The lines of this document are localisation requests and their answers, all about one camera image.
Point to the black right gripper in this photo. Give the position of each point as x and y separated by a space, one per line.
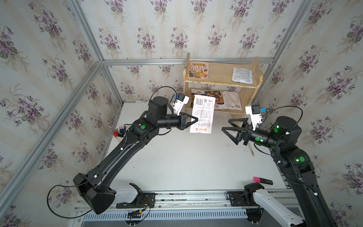
244 134

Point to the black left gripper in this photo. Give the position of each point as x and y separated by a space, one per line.
182 120

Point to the white barcode seed bag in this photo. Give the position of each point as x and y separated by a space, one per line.
203 109

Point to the pink storefront seed bag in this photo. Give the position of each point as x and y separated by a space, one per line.
198 69

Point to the small white seed bag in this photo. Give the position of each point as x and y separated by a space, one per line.
242 75

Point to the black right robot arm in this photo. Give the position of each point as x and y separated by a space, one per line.
294 163

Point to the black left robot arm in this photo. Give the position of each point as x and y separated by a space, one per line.
94 186

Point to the white printed seed bag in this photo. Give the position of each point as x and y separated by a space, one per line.
231 101

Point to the orange marigold seed bag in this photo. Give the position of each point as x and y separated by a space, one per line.
219 103

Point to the wooden two-tier shelf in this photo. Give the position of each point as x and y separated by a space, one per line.
220 74

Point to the pink black highlighter marker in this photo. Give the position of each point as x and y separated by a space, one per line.
262 180

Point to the pink pen cup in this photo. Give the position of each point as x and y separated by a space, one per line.
118 132

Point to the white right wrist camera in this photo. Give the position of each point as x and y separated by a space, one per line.
254 111

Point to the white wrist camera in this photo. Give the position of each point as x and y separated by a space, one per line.
254 111
180 101

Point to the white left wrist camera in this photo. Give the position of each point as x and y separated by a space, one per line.
180 101

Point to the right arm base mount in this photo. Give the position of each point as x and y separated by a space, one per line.
241 197

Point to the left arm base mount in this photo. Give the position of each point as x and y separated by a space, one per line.
131 196

